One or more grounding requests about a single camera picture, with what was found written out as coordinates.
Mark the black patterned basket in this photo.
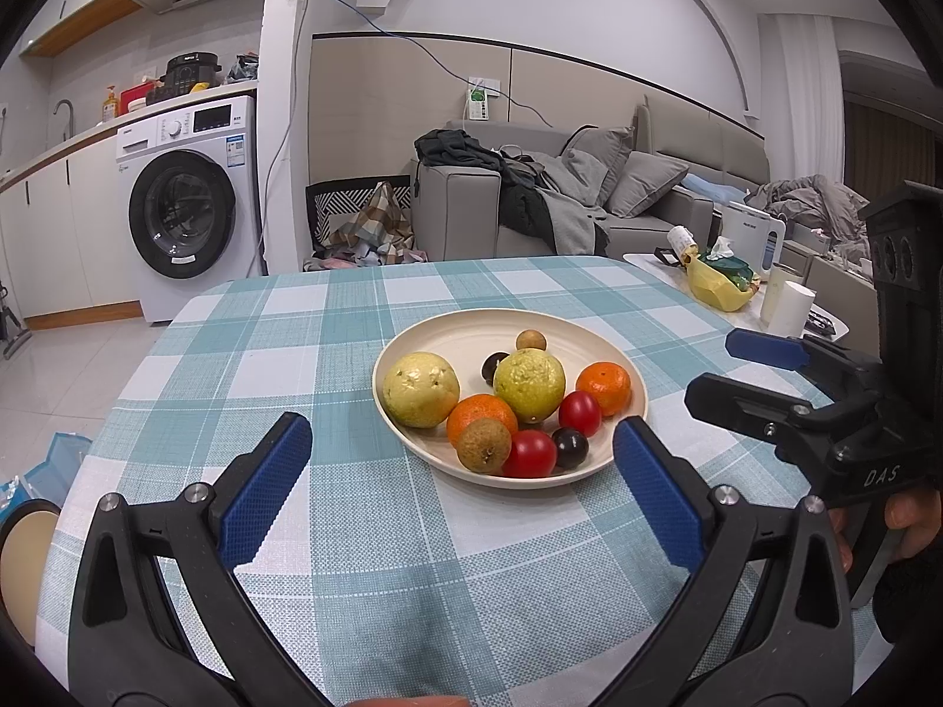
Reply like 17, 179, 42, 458
304, 177, 414, 262

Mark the blue plastic bag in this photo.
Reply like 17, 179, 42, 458
0, 433, 93, 509

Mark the teal checked tablecloth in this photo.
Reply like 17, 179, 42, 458
33, 256, 896, 707

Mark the person's right hand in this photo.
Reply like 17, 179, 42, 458
829, 487, 943, 574

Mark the white blue appliance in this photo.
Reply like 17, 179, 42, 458
720, 202, 788, 281

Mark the floor mop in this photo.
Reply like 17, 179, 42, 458
0, 280, 34, 362

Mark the light blue cloth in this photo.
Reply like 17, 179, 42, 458
681, 173, 760, 203

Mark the wooden wall cabinet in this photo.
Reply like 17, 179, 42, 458
18, 0, 144, 58

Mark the grey sofa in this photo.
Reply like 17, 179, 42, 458
408, 99, 771, 262

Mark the black cable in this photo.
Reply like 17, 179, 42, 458
250, 0, 311, 273

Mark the plaid cloth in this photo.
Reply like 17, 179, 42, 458
316, 180, 428, 266

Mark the red box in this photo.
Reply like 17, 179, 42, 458
118, 81, 164, 115

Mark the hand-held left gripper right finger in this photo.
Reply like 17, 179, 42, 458
589, 416, 859, 707

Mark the yellow bag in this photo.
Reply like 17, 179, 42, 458
681, 250, 760, 312

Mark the black pressure cooker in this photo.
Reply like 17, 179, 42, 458
147, 51, 223, 104

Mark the red tomato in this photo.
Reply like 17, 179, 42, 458
501, 429, 559, 480
558, 390, 604, 438

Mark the white sheer curtain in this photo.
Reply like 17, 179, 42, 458
759, 11, 845, 185

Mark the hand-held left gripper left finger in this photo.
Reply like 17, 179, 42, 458
68, 411, 332, 707

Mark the green-yellow citrus fruit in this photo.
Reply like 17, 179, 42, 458
492, 349, 568, 424

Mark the grey cushion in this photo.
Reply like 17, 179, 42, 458
560, 125, 636, 207
605, 151, 690, 220

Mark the white kitchen base cabinet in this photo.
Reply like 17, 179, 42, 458
0, 121, 143, 321

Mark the green tissue pack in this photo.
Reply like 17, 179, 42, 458
700, 236, 760, 288

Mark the person's right forearm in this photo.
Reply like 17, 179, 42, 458
873, 545, 943, 645

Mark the white washing machine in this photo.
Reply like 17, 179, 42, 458
114, 92, 265, 325

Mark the pale yellow guava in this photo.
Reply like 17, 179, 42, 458
381, 351, 461, 430

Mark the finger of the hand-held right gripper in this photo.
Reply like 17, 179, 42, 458
684, 373, 848, 491
724, 329, 885, 414

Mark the cream round plate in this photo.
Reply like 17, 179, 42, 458
372, 308, 649, 488

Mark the dark clothes pile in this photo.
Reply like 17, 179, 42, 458
413, 128, 609, 257

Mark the dark curtain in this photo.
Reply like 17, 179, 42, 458
840, 99, 943, 200

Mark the grey jacket pile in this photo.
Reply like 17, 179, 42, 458
747, 175, 874, 252

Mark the green white wall charger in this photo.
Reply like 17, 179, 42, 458
463, 75, 502, 123

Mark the orange mandarin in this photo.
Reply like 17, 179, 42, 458
575, 361, 633, 417
446, 394, 519, 450

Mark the white side table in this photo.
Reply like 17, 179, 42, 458
622, 250, 856, 343

